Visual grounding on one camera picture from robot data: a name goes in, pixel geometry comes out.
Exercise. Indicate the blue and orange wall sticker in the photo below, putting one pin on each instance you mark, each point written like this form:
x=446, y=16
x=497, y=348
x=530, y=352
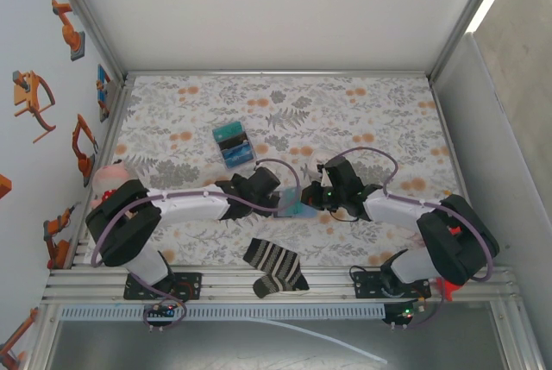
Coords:
x=102, y=85

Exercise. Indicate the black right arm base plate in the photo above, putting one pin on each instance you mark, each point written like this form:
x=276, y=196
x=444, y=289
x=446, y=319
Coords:
x=364, y=288

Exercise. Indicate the black card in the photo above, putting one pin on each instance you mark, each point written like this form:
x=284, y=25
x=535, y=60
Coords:
x=233, y=143

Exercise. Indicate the clear plastic card box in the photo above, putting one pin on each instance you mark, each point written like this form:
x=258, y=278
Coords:
x=221, y=152

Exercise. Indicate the green AION card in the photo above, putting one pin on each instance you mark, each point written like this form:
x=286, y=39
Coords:
x=299, y=207

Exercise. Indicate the aluminium frame post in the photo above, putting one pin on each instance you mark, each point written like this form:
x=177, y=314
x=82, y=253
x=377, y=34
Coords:
x=92, y=20
x=461, y=20

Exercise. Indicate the red toy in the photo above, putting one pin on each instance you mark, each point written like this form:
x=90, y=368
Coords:
x=450, y=290

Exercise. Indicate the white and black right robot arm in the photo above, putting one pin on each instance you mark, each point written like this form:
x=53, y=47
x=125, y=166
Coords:
x=397, y=212

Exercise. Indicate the floral table mat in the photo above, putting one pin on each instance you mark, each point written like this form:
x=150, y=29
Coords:
x=345, y=98

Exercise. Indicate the teal card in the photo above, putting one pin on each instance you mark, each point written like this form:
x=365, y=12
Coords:
x=228, y=130

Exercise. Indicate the blue VIP card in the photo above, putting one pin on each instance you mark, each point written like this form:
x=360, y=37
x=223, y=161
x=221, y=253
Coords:
x=239, y=156

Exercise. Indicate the black controller board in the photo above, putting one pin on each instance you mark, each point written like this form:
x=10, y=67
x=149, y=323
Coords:
x=159, y=313
x=401, y=316

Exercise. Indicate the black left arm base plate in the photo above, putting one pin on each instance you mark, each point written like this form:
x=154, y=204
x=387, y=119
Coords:
x=196, y=277

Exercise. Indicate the small clear round container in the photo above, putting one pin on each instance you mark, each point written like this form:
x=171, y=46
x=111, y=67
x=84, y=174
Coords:
x=317, y=158

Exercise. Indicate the pink plush toy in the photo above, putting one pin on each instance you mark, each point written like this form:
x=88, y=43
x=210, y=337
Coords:
x=108, y=173

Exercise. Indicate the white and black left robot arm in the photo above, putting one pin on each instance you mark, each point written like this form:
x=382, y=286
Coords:
x=190, y=208

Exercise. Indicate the aluminium frame rail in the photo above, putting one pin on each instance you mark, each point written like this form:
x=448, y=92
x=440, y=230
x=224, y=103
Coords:
x=452, y=163
x=276, y=73
x=116, y=128
x=233, y=284

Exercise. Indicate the black and beige striped sock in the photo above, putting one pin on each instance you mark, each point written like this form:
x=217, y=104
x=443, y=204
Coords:
x=276, y=264

